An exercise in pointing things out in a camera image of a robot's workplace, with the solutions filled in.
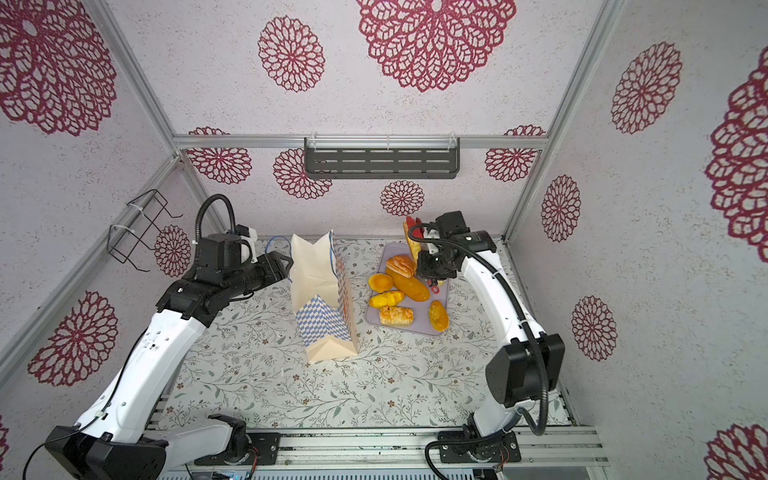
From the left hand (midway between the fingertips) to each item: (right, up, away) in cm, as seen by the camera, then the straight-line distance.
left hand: (285, 269), depth 74 cm
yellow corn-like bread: (+33, +7, +12) cm, 36 cm away
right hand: (+35, +1, +7) cm, 35 cm away
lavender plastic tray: (+26, +6, +42) cm, 50 cm away
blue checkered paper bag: (+9, -8, -1) cm, 12 cm away
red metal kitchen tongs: (+34, +11, +8) cm, 37 cm away
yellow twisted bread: (+25, -10, +24) cm, 37 cm away
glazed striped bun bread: (+31, +1, +27) cm, 41 cm away
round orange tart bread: (+23, -5, +28) cm, 37 cm away
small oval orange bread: (+41, -15, +19) cm, 48 cm away
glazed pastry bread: (+28, -15, +20) cm, 38 cm away
